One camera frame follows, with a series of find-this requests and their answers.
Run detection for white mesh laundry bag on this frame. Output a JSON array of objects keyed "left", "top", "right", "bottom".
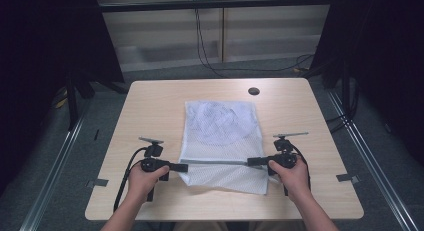
[{"left": 177, "top": 100, "right": 280, "bottom": 196}]

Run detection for black floor cables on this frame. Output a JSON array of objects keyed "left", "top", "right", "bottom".
[{"left": 324, "top": 87, "right": 362, "bottom": 135}]

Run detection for aluminium floor rail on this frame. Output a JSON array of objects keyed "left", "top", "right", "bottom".
[
  {"left": 325, "top": 88, "right": 422, "bottom": 231},
  {"left": 19, "top": 113, "right": 87, "bottom": 231}
]

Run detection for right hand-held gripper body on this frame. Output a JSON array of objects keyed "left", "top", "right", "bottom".
[{"left": 267, "top": 131, "right": 310, "bottom": 176}]

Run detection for black metal stand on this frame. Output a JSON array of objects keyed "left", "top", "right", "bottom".
[{"left": 64, "top": 72, "right": 82, "bottom": 132}]

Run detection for black curtain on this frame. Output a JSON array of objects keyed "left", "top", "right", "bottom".
[
  {"left": 310, "top": 0, "right": 424, "bottom": 166},
  {"left": 0, "top": 0, "right": 126, "bottom": 199}
]

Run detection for person's left hand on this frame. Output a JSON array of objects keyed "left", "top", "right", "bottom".
[{"left": 127, "top": 163, "right": 171, "bottom": 206}]

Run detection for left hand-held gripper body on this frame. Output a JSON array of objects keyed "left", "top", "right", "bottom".
[{"left": 138, "top": 136, "right": 171, "bottom": 183}]

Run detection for person's right hand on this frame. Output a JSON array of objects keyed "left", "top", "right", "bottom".
[{"left": 267, "top": 155, "right": 313, "bottom": 203}]

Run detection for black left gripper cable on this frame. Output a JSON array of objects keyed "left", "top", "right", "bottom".
[{"left": 112, "top": 146, "right": 150, "bottom": 213}]

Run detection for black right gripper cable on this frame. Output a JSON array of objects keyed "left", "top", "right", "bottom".
[{"left": 287, "top": 141, "right": 313, "bottom": 193}]

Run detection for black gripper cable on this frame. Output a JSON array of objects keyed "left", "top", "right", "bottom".
[
  {"left": 112, "top": 146, "right": 150, "bottom": 213},
  {"left": 287, "top": 141, "right": 313, "bottom": 193}
]

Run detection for white garment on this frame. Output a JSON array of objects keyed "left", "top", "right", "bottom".
[{"left": 191, "top": 101, "right": 256, "bottom": 146}]

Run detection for grey tape strip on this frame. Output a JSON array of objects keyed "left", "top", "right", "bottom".
[
  {"left": 335, "top": 173, "right": 361, "bottom": 185},
  {"left": 85, "top": 178, "right": 110, "bottom": 189}
]

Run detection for black horizontal bar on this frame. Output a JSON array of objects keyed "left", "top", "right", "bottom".
[{"left": 99, "top": 0, "right": 335, "bottom": 14}]

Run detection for black hanging cable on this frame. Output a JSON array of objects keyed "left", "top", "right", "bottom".
[
  {"left": 195, "top": 7, "right": 316, "bottom": 74},
  {"left": 194, "top": 0, "right": 231, "bottom": 79}
]

